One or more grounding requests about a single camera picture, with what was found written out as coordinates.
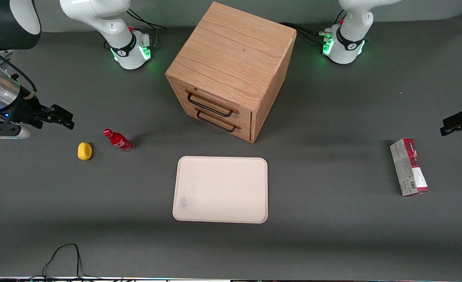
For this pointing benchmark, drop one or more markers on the grey and red snack box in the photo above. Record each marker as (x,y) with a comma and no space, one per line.
(409,166)

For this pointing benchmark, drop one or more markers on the oak wooden drawer cabinet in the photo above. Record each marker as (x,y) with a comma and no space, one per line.
(230,58)

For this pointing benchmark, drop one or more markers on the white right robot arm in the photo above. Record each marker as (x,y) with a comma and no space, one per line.
(113,23)

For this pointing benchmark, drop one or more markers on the yellow lemon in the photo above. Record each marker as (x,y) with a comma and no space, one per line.
(84,151)

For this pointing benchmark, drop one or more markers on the red coke bottle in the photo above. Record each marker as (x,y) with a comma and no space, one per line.
(119,141)

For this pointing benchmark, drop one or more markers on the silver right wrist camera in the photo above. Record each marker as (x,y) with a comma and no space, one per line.
(3,131)

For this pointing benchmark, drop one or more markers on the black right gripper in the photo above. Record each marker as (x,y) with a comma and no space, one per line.
(28,110)

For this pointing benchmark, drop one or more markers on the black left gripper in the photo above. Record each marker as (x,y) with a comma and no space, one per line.
(459,121)

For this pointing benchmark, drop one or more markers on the cream rectangular plastic tray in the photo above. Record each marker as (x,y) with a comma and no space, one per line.
(221,190)

